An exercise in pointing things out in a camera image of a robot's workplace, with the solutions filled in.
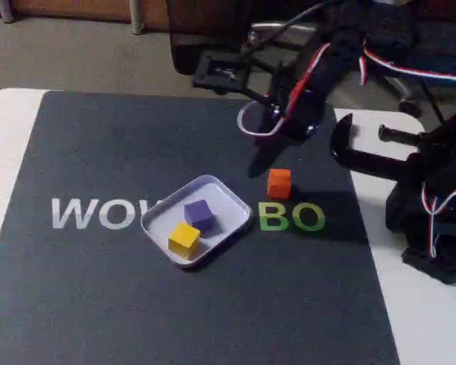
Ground orange wooden block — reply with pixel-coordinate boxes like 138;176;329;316
267;168;293;200

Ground purple wooden block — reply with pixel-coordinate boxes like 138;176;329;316
183;199;216;231

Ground yellow wooden block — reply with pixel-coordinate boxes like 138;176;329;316
167;222;201;262

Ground lavender plastic tray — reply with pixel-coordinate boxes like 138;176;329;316
140;173;255;270

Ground black table clamp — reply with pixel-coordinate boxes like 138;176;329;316
328;112;429;179

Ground chrome office chair base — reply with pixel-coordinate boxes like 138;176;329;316
246;14;423;117

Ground black rectangular bin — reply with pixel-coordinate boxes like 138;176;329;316
169;0;252;75

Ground black printed desk mat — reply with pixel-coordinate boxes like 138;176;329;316
0;90;402;365

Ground grey metal leg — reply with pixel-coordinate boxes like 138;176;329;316
0;0;15;24
130;0;144;36

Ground brown wooden furniture panel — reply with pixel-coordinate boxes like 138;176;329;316
0;0;172;22

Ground white looped cable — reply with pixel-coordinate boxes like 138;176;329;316
237;101;286;136

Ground black camera cable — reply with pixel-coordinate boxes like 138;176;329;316
242;0;343;54

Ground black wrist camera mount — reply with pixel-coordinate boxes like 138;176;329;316
192;52;278;110

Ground red white servo cable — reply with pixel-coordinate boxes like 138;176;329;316
359;47;456;84

